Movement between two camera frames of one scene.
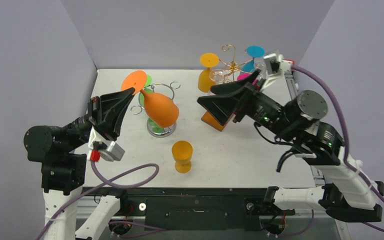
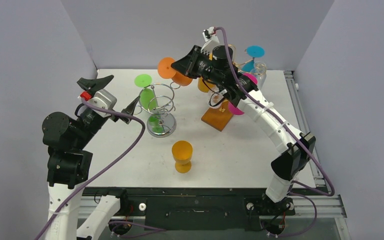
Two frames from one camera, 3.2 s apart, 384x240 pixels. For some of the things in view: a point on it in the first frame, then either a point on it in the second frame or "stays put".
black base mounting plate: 191,209 stays put
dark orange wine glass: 160,109 -> 165,70
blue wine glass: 254,51 stays put
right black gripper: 247,103 -> 195,64
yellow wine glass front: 182,151 stays put
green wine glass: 156,128 stays put
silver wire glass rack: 153,130 stays put
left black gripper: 110,108 -> 93,84
